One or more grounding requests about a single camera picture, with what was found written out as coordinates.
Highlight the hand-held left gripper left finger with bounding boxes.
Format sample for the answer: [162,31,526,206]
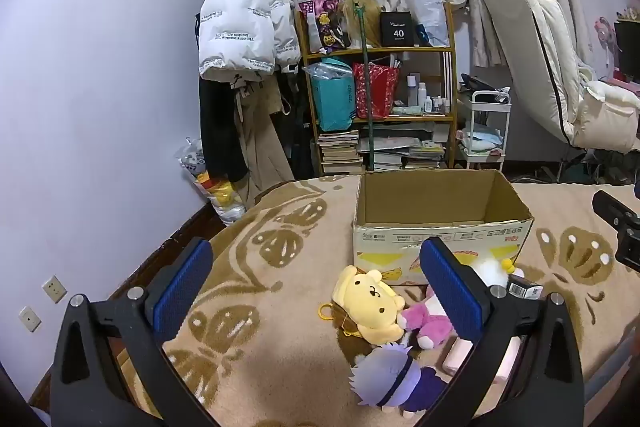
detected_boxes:
[49,237,221,427]

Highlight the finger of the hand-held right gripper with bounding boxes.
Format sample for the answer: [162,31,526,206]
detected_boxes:
[592,190,640,230]

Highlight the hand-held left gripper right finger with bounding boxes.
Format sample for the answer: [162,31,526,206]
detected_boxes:
[419,236,586,427]

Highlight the pink and white plush toy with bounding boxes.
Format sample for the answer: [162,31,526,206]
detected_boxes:
[397,284,457,350]

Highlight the white and yellow plush toy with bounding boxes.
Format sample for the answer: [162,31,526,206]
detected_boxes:
[470,257,518,289]

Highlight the pale pink soft block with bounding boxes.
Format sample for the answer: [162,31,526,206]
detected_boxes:
[442,337,521,383]

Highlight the cardboard box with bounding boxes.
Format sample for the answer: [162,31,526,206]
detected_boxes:
[352,168,536,285]

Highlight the yellow dog plush toy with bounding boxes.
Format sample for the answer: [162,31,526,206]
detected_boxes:
[320,264,407,348]

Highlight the purple-haired plush doll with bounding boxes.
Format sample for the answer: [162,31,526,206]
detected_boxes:
[349,342,448,418]

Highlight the small black box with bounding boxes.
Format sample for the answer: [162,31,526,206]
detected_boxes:
[506,276,544,302]

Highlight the clear bag of toys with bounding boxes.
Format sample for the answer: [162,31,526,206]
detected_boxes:
[174,137,247,227]

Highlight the pile of magazines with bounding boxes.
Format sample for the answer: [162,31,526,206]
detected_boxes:
[371,136,447,172]

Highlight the white trolley cart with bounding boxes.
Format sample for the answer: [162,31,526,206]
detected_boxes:
[456,89,513,174]

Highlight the black monitor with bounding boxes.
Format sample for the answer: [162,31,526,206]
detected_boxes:
[613,20,640,86]

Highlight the black hanging garment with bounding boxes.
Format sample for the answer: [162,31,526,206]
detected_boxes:
[198,78,249,184]

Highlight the pink desk fan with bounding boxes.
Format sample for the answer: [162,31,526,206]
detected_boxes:
[593,16,621,82]

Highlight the beige hanging trousers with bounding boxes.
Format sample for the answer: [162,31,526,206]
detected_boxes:
[231,81,297,208]

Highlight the cream padded recliner chair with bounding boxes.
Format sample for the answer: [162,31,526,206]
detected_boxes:
[478,0,640,154]

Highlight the stack of books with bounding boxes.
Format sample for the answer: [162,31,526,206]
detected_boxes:
[316,130,365,176]

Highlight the group of cosmetic bottles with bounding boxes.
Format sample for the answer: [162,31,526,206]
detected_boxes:
[406,73,454,116]

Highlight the green pole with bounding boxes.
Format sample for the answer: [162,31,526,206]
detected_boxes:
[351,3,377,172]

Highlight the red patterned bag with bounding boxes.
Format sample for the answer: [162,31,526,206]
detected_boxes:
[352,62,402,120]

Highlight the teal bag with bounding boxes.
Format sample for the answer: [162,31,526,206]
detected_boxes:
[305,58,357,132]

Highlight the wooden shelf unit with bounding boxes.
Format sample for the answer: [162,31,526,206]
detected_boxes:
[294,0,459,176]

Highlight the white plastic bag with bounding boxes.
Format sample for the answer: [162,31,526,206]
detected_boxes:
[404,0,449,48]

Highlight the black carton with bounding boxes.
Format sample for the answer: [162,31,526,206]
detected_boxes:
[378,10,417,48]

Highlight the white puffer jacket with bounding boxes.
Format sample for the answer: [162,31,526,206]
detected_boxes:
[197,0,302,84]

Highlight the colourful printed bag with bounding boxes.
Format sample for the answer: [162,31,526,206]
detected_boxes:
[299,0,351,54]

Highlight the white wall socket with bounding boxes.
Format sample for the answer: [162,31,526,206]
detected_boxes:
[18,305,42,334]
[42,275,68,304]

